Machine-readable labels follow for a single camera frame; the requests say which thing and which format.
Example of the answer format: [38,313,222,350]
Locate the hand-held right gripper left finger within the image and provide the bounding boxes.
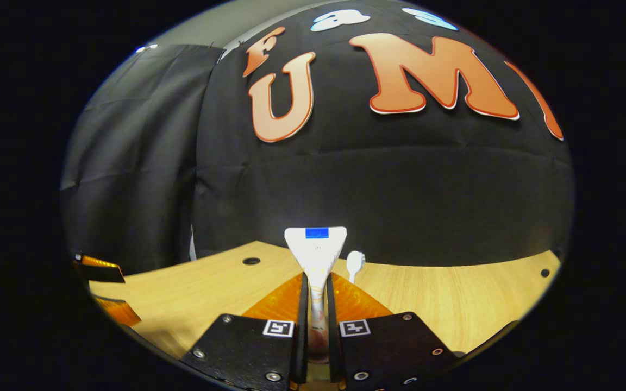
[180,272,309,391]

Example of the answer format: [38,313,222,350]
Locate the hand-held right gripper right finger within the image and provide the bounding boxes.
[327,272,463,391]

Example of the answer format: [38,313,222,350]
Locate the white toothbrush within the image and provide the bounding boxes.
[346,250,366,284]

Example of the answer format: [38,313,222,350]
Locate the white toothpaste tube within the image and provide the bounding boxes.
[284,226,348,363]

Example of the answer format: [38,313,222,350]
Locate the wooden desktop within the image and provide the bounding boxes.
[89,241,562,391]

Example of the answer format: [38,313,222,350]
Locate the dark grey curtain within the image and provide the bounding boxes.
[60,43,224,275]

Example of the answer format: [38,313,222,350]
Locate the black backdrop cloth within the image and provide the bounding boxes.
[191,0,575,268]

